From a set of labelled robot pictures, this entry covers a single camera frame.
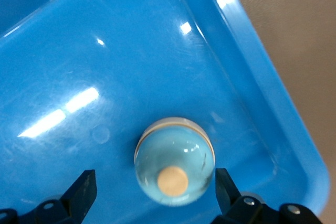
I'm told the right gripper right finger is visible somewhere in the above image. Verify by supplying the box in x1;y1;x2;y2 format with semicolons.
214;167;321;224

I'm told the blue plastic tray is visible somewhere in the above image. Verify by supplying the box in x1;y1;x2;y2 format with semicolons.
0;0;331;224

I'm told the brown table mat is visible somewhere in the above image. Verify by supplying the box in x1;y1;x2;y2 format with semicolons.
227;0;336;224

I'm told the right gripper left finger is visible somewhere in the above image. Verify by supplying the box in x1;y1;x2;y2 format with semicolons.
0;169;98;224

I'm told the blue dome bell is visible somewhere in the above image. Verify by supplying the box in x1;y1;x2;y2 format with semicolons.
133;116;216;207

